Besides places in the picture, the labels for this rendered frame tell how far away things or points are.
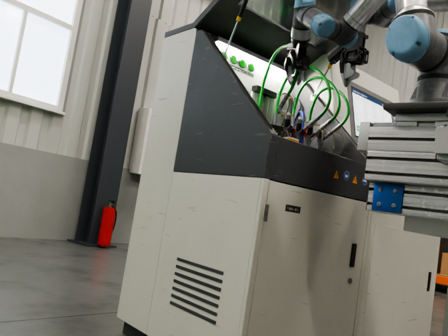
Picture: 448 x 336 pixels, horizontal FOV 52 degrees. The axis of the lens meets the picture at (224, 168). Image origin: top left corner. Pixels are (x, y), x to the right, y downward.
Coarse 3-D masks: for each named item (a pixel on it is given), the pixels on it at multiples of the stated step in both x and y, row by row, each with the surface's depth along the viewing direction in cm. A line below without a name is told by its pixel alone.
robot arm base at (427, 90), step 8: (424, 80) 135; (432, 80) 133; (440, 80) 132; (416, 88) 138; (424, 88) 134; (432, 88) 132; (440, 88) 131; (416, 96) 137; (424, 96) 132; (432, 96) 131; (440, 96) 130
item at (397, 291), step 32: (320, 64) 246; (320, 96) 242; (384, 96) 273; (384, 224) 214; (384, 256) 215; (416, 256) 234; (384, 288) 216; (416, 288) 235; (384, 320) 217; (416, 320) 236
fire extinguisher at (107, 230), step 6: (108, 210) 537; (114, 210) 540; (102, 216) 539; (108, 216) 536; (114, 216) 541; (102, 222) 537; (108, 222) 536; (102, 228) 536; (108, 228) 536; (102, 234) 534; (108, 234) 536; (102, 240) 534; (108, 240) 536; (102, 246) 535
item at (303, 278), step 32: (288, 192) 171; (320, 192) 184; (288, 224) 172; (320, 224) 184; (352, 224) 198; (288, 256) 172; (320, 256) 185; (352, 256) 198; (256, 288) 162; (288, 288) 173; (320, 288) 185; (352, 288) 200; (256, 320) 163; (288, 320) 174; (320, 320) 186; (352, 320) 200
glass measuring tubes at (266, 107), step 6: (252, 90) 231; (258, 90) 229; (264, 90) 232; (270, 90) 234; (252, 96) 230; (258, 96) 230; (264, 96) 236; (270, 96) 235; (276, 96) 237; (258, 102) 233; (264, 102) 235; (270, 102) 236; (264, 108) 234; (270, 108) 236; (264, 114) 233; (270, 114) 236
